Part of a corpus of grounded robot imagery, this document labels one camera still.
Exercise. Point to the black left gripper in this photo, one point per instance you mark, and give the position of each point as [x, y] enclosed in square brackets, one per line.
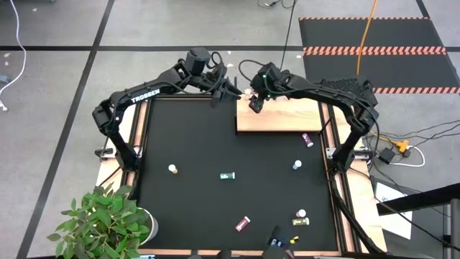
[219, 90]

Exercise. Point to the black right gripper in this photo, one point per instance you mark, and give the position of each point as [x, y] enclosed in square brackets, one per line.
[269, 81]

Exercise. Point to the purple translucent pill bottle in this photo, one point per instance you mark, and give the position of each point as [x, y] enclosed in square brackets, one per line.
[301, 213]
[308, 140]

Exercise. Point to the blue translucent pill bottle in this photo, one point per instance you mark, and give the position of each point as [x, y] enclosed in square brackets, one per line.
[297, 164]
[227, 176]

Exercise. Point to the yellow translucent pill bottle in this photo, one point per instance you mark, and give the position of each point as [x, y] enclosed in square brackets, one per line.
[300, 221]
[172, 168]

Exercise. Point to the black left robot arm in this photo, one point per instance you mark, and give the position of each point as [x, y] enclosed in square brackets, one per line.
[143, 96]

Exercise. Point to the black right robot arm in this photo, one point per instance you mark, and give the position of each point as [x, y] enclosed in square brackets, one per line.
[323, 91]

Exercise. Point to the light wooden shelf board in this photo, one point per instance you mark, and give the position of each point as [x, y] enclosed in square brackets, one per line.
[287, 115]

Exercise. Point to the black table mat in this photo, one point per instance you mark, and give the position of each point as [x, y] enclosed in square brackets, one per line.
[215, 144]

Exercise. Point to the black perforated computer case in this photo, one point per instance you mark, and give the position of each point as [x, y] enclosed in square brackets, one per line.
[345, 84]

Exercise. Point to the person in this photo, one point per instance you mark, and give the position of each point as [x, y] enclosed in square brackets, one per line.
[276, 234]

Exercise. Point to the black power adapter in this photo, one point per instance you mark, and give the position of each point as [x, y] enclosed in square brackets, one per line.
[387, 155]

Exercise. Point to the black table clamp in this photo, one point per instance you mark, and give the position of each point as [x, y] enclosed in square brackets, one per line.
[104, 153]

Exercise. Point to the orange power strip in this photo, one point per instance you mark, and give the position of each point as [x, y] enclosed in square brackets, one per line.
[401, 145]

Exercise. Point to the white plant pot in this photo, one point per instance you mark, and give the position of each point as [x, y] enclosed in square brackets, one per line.
[154, 226]

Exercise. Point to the black hazard-striped floor mat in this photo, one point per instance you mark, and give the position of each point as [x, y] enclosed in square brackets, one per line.
[395, 32]

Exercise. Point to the green leafy potted plant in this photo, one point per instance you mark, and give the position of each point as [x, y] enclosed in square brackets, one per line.
[104, 219]

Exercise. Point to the white paper sheet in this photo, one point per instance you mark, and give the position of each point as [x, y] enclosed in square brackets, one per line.
[395, 223]

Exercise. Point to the black metal bar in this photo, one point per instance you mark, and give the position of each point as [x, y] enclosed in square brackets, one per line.
[431, 196]

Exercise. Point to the black aluminium table frame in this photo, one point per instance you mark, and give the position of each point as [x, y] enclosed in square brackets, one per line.
[190, 97]

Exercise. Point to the grey metal post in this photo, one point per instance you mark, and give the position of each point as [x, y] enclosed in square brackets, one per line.
[454, 230]

